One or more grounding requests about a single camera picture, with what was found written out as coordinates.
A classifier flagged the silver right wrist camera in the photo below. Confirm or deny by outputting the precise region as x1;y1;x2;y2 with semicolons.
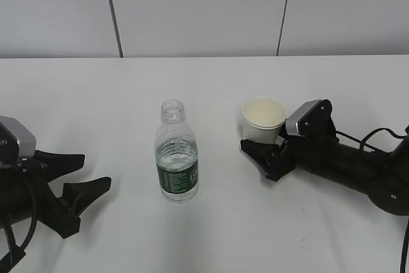
285;99;332;137

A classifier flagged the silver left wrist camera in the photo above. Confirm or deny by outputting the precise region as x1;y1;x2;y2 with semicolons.
1;116;36;164

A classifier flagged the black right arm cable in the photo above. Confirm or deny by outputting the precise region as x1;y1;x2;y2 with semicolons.
335;128;409;273

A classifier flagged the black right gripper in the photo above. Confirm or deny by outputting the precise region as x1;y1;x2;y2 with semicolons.
240;137;304;181

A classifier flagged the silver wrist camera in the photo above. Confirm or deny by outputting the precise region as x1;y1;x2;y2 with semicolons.
285;99;332;137
1;116;36;164

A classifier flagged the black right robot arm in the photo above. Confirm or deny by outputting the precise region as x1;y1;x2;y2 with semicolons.
240;129;408;216

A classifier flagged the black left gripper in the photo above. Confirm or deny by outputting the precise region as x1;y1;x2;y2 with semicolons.
12;150;112;238

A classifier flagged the white paper cup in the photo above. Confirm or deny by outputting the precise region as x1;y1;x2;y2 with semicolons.
241;97;286;144

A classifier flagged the clear water bottle green label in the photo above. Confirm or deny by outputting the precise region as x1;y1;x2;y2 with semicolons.
154;99;199;203

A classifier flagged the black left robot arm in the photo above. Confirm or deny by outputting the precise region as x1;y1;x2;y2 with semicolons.
1;150;111;238

